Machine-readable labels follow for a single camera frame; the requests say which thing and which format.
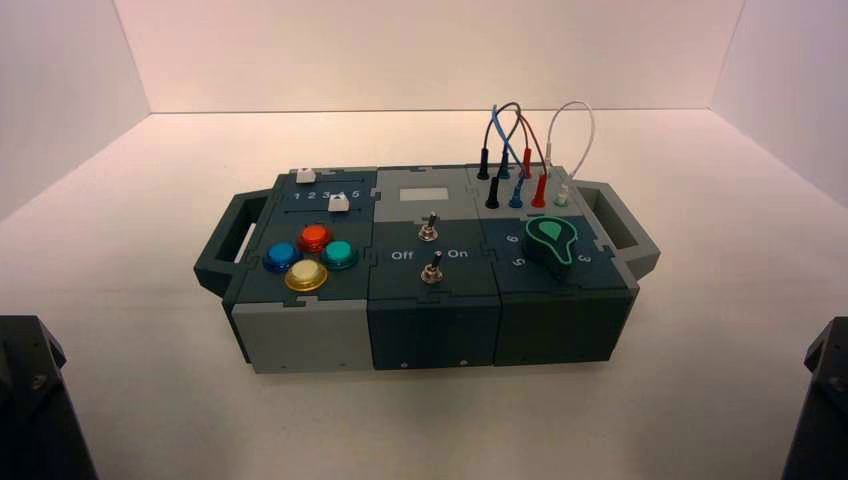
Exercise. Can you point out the green push button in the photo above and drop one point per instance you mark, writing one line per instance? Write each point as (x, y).
(339, 254)

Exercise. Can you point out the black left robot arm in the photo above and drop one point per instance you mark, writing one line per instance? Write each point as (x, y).
(33, 424)

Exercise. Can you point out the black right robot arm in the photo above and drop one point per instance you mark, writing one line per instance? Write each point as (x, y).
(825, 424)

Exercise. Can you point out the red push button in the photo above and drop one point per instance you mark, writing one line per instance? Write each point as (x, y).
(314, 237)

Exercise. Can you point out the yellow push button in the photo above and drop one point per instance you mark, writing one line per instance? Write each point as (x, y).
(306, 275)

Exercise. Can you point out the blue push button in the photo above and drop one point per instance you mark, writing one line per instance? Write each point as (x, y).
(281, 256)

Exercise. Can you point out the grey lcd display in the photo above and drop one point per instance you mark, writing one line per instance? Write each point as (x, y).
(424, 195)

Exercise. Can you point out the teal and grey task box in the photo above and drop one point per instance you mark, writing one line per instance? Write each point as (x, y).
(430, 331)

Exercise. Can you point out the white slider knob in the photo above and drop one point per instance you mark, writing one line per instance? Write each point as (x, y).
(304, 175)
(338, 204)

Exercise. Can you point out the green rotary knob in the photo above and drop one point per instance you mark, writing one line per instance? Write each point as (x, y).
(550, 250)

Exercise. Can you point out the metal toggle switch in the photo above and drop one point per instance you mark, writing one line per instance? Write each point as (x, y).
(428, 229)
(432, 270)

